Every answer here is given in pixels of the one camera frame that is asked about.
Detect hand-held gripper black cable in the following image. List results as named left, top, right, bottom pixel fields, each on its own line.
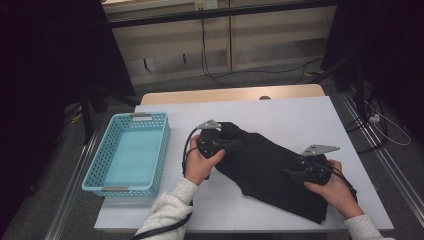
left=129, top=128, right=201, bottom=240
left=324, top=163, right=358, bottom=204

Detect bundle of black cables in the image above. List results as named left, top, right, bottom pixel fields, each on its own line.
left=344, top=96, right=389, bottom=154

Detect black hanging wall cable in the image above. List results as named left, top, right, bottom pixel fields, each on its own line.
left=199, top=18, right=241, bottom=89

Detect thin black floor cable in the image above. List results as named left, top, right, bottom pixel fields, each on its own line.
left=211, top=57, right=324, bottom=81

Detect white looped cable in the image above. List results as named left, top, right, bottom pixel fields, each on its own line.
left=363, top=99, right=412, bottom=147

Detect black curtain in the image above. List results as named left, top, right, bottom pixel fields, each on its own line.
left=321, top=0, right=424, bottom=141
left=0, top=0, right=136, bottom=231

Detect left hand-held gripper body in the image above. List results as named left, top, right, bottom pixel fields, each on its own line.
left=196, top=119, right=226, bottom=158

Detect light blue plastic basket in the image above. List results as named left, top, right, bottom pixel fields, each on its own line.
left=82, top=111, right=171, bottom=198

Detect black metal stand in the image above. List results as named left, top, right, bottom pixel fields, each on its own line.
left=79, top=84, right=141, bottom=146
left=308, top=53, right=368, bottom=118

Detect white wall socket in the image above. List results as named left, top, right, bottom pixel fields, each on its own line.
left=194, top=0, right=219, bottom=10

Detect black horizontal metal bar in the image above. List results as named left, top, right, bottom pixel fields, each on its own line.
left=107, top=0, right=338, bottom=29

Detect light wooden table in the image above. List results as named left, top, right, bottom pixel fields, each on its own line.
left=139, top=83, right=326, bottom=106

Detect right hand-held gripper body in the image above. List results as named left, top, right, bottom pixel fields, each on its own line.
left=296, top=144, right=341, bottom=186

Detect person's left hand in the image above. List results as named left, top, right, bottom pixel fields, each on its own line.
left=184, top=134, right=226, bottom=187

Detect left hand-held gripper black cable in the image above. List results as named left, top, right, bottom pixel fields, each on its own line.
left=129, top=128, right=201, bottom=240

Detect person's right hand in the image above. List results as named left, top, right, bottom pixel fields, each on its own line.
left=303, top=159, right=365, bottom=220

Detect black pants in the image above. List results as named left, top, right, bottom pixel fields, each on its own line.
left=214, top=121, right=331, bottom=225

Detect white table cover board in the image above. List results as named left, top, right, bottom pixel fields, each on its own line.
left=94, top=95, right=395, bottom=233

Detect yellow strip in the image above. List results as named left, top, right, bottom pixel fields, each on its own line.
left=63, top=104, right=84, bottom=125
left=303, top=68, right=325, bottom=78

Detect right hand-held gripper black cable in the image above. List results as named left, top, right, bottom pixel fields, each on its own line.
left=324, top=163, right=358, bottom=204

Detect aluminium floor rail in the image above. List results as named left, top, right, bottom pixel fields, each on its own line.
left=44, top=131, right=101, bottom=240
left=339, top=91, right=424, bottom=219

